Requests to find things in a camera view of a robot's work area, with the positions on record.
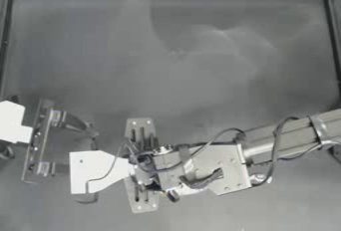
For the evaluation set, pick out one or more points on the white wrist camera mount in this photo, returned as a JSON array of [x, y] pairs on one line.
[[13, 123], [96, 172]]

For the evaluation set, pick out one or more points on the black table frame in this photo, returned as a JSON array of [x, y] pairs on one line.
[[6, 26]]

